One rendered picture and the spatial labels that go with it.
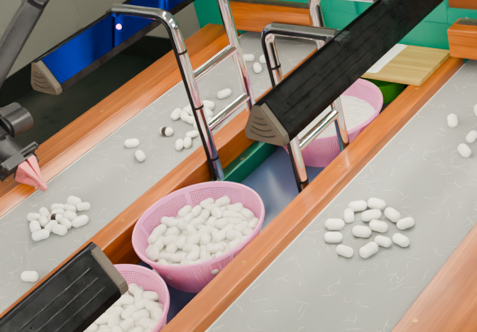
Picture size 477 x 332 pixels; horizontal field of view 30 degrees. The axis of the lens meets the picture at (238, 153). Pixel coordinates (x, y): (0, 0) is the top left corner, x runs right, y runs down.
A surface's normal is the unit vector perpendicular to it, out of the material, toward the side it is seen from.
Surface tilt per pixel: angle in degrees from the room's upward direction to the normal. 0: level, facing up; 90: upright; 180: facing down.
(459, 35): 90
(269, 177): 0
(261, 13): 90
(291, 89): 58
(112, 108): 0
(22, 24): 49
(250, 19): 90
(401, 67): 0
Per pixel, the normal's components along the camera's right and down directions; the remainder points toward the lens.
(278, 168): -0.24, -0.82
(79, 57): 0.51, -0.28
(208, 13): -0.62, 0.54
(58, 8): 0.77, 0.17
